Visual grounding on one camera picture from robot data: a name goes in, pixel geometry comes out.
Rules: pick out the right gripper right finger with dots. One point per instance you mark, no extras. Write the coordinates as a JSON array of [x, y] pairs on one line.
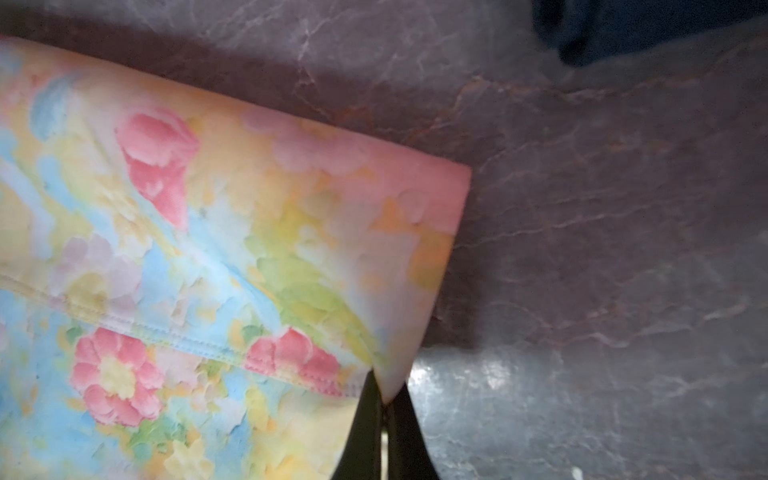
[[408, 457]]

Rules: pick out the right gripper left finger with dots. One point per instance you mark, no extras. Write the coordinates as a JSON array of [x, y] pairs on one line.
[[361, 458]]

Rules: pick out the pastel patterned skirt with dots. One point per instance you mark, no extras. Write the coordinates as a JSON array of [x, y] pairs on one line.
[[194, 287]]

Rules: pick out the blue denim skirt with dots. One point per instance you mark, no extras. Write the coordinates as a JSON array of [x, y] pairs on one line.
[[585, 31]]

